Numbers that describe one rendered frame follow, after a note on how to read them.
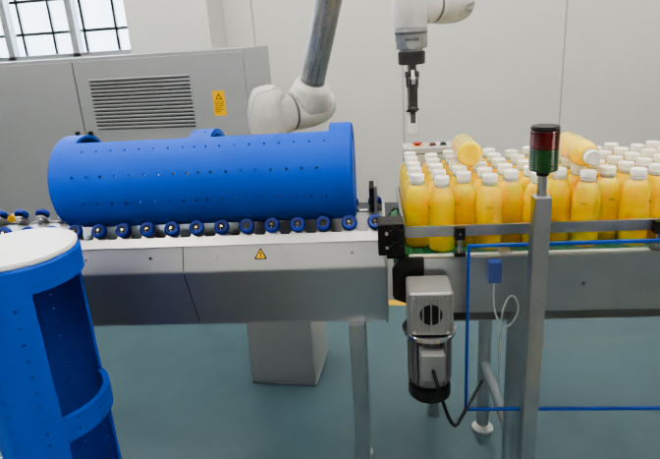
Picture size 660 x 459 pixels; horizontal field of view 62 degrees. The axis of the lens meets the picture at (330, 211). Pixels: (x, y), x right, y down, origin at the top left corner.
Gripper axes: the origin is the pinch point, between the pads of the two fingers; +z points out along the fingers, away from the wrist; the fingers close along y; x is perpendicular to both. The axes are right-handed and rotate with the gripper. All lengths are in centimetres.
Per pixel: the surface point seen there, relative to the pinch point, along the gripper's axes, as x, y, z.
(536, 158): 24.3, 39.9, 2.9
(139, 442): -108, -9, 122
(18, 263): -91, 55, 18
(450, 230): 7.9, 22.7, 25.3
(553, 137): 27.4, 40.6, -1.9
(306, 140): -29.9, 11.0, 1.5
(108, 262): -92, 16, 34
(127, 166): -81, 15, 6
